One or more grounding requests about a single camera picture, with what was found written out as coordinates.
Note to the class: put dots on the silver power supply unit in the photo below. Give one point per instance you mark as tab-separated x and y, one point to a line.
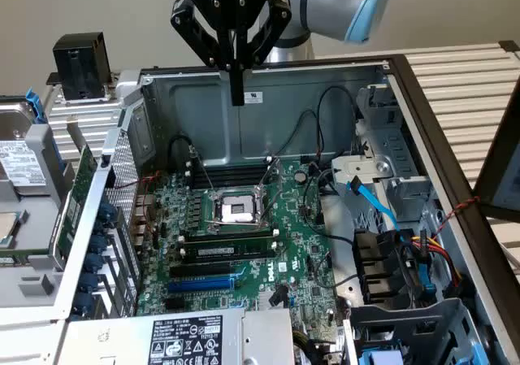
122	340

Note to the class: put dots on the open grey PC case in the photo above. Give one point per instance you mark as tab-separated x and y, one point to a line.
284	113

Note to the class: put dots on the black plastic box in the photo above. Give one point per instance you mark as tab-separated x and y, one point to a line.
79	68

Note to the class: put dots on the loose green RAM stick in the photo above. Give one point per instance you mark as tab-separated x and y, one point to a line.
24	257

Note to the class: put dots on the empty black RAM slot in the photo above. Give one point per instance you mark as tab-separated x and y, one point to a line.
227	233

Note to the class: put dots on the blue disk bracket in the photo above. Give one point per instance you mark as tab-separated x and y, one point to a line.
34	105

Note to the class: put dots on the thin metal locking lever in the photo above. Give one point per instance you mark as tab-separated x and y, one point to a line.
205	176

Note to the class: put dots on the green Dell motherboard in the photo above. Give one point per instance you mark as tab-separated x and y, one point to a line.
292	218

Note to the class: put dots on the short black expansion slot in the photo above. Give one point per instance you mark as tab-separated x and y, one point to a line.
174	304

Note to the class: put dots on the black table end cap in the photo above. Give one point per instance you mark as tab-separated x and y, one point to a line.
510	47

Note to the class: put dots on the silver disk bay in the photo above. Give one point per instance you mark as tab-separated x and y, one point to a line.
386	166

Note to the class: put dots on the open metal socket cover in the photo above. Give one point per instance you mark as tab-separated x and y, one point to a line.
271	182

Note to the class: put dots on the silver CPU chip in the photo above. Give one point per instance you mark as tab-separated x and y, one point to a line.
8	228

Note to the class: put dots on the blue slot retention clip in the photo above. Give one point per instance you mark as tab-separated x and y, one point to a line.
105	211
98	242
93	262
82	302
87	282

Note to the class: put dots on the installed black RAM stick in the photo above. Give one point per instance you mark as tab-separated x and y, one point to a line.
227	250

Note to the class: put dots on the CPU socket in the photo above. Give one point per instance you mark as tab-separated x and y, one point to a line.
235	212

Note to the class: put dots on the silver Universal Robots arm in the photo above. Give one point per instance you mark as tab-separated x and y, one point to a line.
325	7

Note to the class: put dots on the green graphics card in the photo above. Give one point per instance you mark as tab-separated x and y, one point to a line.
75	202

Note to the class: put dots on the round coin battery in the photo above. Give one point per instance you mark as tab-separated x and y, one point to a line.
300	176

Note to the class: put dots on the silver chipset heatsink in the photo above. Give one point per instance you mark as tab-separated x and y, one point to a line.
270	300

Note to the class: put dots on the grey metal disk cage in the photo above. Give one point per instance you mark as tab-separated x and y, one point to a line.
406	320

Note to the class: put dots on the blue expansion slot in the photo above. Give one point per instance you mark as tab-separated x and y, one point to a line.
199	285

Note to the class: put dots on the black plastic fan shroud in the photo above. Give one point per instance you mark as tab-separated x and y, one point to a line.
373	259

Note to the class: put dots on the grey parts rack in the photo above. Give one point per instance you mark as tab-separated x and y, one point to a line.
36	227

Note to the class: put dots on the silver hard disk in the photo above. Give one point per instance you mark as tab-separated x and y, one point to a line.
16	162

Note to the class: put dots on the black framed panel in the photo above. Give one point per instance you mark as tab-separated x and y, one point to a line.
493	170

